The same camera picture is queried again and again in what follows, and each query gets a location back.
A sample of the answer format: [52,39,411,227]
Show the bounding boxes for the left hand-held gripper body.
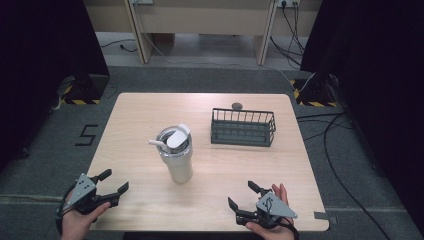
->
[64,172,120,216]

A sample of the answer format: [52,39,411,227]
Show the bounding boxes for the black floor cable with plug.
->
[99,38,139,54]

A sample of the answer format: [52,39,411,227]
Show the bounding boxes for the black wire basket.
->
[210,107,278,148]

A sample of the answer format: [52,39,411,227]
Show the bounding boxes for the person's left hand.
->
[60,194,112,240]

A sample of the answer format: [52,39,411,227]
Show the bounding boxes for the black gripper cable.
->
[279,216,301,240]
[55,182,77,235]

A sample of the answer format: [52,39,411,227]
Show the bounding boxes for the black stand base striped tape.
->
[59,73,111,106]
[289,72,340,109]

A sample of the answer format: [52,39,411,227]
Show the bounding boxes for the black curtain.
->
[299,0,424,234]
[0,0,111,172]

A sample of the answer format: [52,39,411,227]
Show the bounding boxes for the long black floor cables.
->
[295,111,393,240]

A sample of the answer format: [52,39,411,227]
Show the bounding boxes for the white tumbler with straw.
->
[147,122,195,185]

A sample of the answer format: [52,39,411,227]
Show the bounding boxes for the beige wooden desk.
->
[83,0,324,66]

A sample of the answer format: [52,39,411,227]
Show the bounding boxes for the bundle of black power cables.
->
[268,2,306,70]

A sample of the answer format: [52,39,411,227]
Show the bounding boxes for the white power strip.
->
[276,0,302,9]

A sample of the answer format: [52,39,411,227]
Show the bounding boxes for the grey tape strip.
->
[313,210,339,225]

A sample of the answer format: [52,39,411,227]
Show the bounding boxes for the person's right hand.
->
[245,182,296,240]

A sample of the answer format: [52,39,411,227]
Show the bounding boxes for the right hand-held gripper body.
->
[235,189,299,231]

